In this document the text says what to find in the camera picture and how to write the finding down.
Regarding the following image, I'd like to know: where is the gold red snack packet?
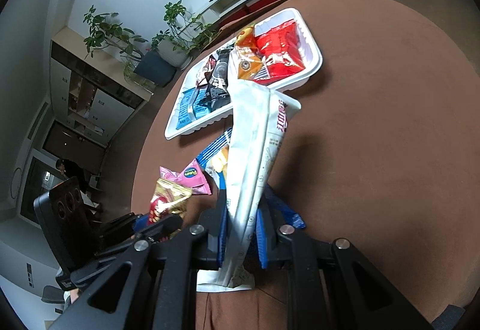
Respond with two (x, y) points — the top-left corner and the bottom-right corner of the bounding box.
(148, 178), (193, 224)

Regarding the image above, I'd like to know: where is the pink snack packet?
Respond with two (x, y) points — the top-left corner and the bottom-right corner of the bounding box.
(160, 159), (212, 195)

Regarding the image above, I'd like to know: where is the long white snack bag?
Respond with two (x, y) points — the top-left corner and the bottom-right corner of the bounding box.
(197, 80), (301, 293)

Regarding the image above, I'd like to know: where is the black snack packet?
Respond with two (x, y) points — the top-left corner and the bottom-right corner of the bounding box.
(199, 44), (233, 111)

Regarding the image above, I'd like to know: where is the orange snack bag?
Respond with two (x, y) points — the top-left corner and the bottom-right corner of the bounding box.
(231, 25), (269, 81)

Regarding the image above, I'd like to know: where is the person's left hand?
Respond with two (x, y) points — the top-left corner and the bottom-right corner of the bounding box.
(69, 289), (81, 303)

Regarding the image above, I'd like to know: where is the dark blue snack packet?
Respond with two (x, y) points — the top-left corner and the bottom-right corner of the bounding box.
(264, 184), (307, 229)

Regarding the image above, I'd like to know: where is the blue striped snack packet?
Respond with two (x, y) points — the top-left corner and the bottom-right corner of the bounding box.
(196, 128), (233, 186)

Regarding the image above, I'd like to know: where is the person in background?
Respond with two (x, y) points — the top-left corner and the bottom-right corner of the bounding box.
(55, 159), (89, 187)

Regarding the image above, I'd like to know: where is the light blue snack packet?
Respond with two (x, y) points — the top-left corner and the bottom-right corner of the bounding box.
(176, 86), (230, 129)

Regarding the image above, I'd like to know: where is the wooden white cabinet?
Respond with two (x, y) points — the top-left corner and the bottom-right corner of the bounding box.
(49, 26), (155, 147)

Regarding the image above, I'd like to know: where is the white plastic tray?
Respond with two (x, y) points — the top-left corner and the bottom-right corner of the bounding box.
(164, 7), (323, 140)

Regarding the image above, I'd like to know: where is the red snack bag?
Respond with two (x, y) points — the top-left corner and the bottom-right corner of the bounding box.
(254, 19), (305, 85)

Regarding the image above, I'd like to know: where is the small plant in white pot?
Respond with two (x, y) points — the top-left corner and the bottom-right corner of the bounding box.
(151, 0), (218, 70)

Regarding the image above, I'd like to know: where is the left plant in dark pot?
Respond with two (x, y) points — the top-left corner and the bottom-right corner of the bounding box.
(83, 5), (176, 92)

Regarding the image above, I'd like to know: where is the red storage box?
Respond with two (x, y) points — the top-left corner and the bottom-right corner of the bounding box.
(246, 0), (278, 13)
(219, 7), (248, 27)

